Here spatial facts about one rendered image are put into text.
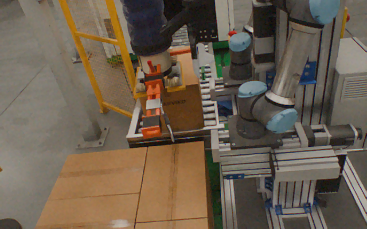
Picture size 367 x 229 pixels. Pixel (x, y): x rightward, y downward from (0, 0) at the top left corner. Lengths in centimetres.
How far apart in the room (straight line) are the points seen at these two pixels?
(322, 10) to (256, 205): 142
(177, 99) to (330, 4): 120
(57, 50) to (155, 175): 142
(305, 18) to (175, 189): 120
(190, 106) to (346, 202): 118
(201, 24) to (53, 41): 204
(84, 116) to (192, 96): 142
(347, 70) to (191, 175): 104
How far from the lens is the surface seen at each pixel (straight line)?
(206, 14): 81
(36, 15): 268
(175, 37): 370
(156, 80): 144
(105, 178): 202
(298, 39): 106
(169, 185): 184
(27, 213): 292
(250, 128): 129
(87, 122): 310
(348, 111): 155
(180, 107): 199
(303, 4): 104
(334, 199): 221
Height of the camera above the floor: 194
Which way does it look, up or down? 35 degrees down
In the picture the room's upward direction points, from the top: 11 degrees counter-clockwise
